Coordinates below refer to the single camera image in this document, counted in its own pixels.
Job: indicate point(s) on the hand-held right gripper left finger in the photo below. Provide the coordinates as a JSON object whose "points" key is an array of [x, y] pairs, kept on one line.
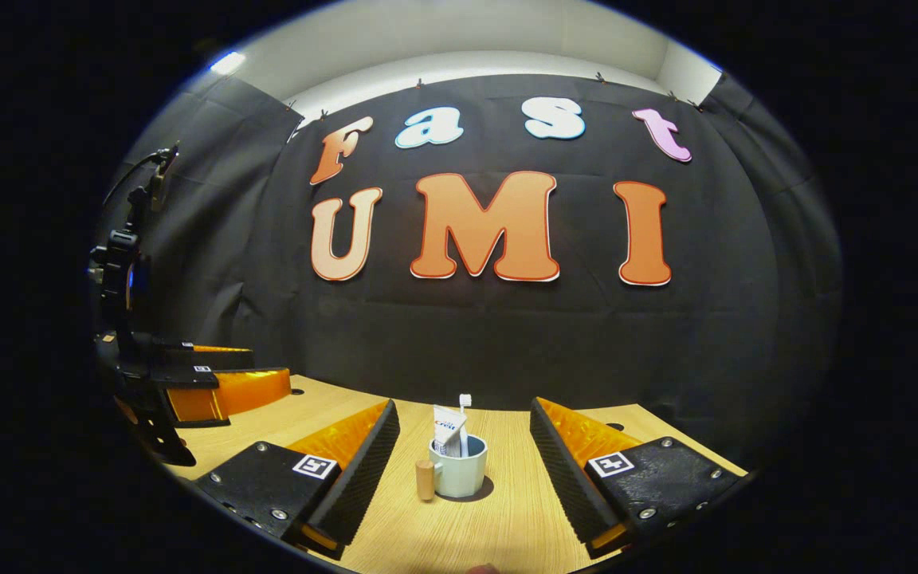
{"points": [[363, 470]]}

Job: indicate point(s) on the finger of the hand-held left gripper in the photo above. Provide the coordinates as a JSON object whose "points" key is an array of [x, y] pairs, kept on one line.
{"points": [[212, 355], [236, 395]]}

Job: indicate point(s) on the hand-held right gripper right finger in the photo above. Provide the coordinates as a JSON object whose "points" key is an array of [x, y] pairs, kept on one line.
{"points": [[566, 478]]}

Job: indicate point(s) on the white toothpaste tube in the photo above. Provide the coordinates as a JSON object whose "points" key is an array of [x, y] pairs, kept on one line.
{"points": [[448, 426]]}

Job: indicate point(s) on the light blue cup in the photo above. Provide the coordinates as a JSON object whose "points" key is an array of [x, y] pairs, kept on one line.
{"points": [[459, 474]]}

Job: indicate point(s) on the white toothbrush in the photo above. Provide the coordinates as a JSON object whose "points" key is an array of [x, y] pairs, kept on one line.
{"points": [[464, 410]]}

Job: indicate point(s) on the wooden desktop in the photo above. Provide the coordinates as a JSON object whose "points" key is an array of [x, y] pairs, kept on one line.
{"points": [[491, 526]]}

